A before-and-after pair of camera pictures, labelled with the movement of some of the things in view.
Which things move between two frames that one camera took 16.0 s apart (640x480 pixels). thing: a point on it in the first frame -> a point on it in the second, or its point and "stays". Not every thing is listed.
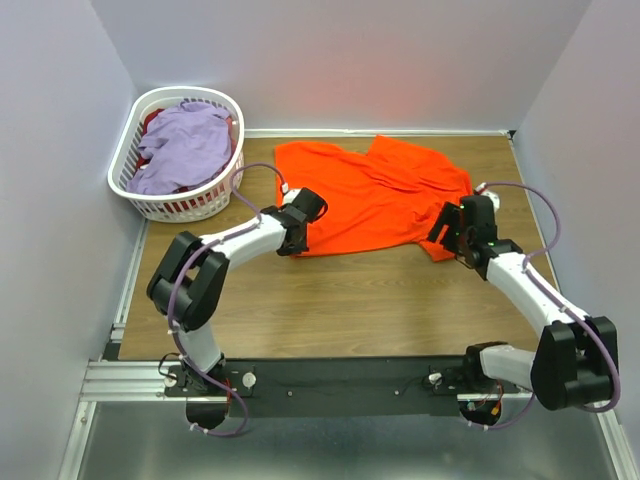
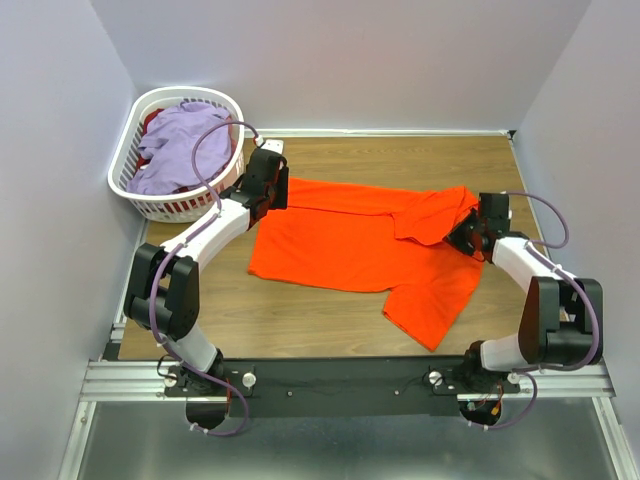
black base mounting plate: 351,387 stays
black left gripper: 301,247 -> 281,200
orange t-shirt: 389,197 -> 391,241
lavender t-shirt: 184,147 stays
